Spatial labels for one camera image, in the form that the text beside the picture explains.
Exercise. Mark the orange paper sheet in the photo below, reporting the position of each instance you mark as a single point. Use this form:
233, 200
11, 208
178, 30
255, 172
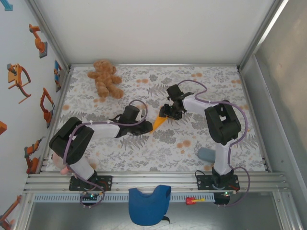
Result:
158, 123

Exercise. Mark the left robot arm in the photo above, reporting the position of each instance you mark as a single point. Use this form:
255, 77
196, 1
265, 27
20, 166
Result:
70, 141

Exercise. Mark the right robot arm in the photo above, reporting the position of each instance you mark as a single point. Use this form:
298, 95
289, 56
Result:
223, 123

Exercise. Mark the floral tablecloth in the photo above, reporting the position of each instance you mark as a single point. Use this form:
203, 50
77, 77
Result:
148, 158

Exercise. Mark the grey blue pouch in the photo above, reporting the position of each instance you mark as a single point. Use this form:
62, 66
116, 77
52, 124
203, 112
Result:
206, 154

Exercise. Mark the brown teddy bear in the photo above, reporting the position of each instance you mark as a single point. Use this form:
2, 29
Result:
105, 76

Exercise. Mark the blue cloth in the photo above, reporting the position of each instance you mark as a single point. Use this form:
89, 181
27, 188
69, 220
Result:
146, 206

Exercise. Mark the pink plush toy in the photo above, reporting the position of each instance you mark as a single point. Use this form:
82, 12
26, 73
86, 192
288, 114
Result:
57, 161

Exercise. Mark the red yellow tool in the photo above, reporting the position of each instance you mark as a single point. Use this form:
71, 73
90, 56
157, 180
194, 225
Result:
190, 200

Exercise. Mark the blue orange machine sticker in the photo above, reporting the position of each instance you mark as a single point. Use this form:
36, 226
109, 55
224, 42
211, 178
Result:
57, 72

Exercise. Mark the grey metal side panel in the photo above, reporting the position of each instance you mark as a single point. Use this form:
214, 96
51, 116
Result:
283, 107

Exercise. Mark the grey metal shelf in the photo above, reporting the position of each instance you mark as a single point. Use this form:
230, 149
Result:
72, 215

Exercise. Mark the orange grey gripper sticker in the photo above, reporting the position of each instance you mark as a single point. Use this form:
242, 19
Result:
14, 76

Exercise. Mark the orange block sticker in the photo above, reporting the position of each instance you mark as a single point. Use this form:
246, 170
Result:
2, 128

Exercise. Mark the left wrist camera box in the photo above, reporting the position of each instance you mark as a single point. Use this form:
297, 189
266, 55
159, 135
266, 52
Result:
132, 113

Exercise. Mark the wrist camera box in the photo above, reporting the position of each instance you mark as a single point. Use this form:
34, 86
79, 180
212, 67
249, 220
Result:
132, 113
174, 92

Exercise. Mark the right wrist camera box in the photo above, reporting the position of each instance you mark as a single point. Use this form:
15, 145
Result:
174, 92

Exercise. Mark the thin aluminium frame rail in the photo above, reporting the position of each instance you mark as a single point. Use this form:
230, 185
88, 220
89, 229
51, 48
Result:
153, 64

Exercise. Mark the wide aluminium frame rail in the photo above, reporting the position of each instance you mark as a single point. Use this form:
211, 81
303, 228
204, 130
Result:
153, 180

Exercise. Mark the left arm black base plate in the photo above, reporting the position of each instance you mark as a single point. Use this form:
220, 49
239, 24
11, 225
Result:
107, 183

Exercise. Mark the aluminium side rail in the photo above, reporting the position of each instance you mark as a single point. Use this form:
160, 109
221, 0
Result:
247, 95
64, 86

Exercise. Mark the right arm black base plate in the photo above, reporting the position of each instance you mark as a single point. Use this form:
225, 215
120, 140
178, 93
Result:
202, 183

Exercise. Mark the aluminium frame post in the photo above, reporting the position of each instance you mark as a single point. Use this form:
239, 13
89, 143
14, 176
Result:
261, 31
48, 36

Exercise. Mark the teal bracket sticker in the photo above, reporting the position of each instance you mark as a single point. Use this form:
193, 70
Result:
8, 6

